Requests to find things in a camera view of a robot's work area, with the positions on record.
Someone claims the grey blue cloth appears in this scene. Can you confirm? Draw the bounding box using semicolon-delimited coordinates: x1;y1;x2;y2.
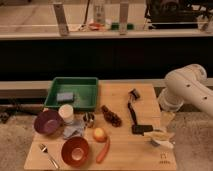
63;120;85;139

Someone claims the left grey metal post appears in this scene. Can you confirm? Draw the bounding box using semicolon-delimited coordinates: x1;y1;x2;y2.
53;2;69;36

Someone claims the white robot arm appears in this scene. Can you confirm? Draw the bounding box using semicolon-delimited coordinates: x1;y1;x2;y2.
158;64;213;127

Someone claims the purple plastic bowl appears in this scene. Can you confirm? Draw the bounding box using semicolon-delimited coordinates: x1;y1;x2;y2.
34;110;63;135

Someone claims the green object on shelf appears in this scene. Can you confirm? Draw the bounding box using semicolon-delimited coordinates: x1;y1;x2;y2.
110;22;134;30

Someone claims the black rectangular block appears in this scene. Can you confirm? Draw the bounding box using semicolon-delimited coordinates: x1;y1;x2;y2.
132;125;153;135

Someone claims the orange carrot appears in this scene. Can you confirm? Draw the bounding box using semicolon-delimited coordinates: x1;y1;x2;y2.
96;138;110;163

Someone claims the red object on shelf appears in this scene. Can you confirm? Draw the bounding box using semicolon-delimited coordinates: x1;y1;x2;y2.
89;23;103;30

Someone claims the clear bottle on shelf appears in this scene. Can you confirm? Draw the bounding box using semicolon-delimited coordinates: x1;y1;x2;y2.
93;0;105;25

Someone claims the yellow apple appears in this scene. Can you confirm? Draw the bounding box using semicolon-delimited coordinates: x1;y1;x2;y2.
93;128;107;142

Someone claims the dark brown grape bunch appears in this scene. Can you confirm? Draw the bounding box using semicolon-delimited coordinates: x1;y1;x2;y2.
101;105;122;127

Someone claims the silver metal fork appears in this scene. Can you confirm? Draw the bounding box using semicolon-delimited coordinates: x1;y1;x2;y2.
39;144;60;170

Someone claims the red orange bowl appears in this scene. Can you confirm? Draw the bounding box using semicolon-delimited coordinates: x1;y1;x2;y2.
61;137;89;167

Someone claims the green plastic tray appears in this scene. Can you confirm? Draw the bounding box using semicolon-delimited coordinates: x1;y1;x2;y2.
44;77;98;111

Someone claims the small metal cup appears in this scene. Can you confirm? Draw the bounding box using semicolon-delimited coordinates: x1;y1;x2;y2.
83;112;95;128

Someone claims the grey metal post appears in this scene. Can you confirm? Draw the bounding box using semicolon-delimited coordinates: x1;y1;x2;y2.
119;0;129;35
53;2;69;36

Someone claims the black dish brush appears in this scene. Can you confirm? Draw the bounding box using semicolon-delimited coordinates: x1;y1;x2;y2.
127;89;140;125

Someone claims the dark machine on shelf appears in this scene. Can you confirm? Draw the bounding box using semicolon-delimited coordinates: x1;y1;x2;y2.
144;0;213;29

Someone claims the right grey metal post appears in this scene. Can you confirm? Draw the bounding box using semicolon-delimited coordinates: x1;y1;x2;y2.
119;0;129;35

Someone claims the wooden board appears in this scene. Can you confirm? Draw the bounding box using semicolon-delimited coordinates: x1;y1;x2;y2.
24;82;176;171

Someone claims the blue grey sponge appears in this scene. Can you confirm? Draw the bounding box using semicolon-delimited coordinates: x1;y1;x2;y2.
57;93;74;102

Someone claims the white plastic cup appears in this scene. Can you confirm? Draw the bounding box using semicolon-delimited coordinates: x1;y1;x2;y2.
58;104;74;123

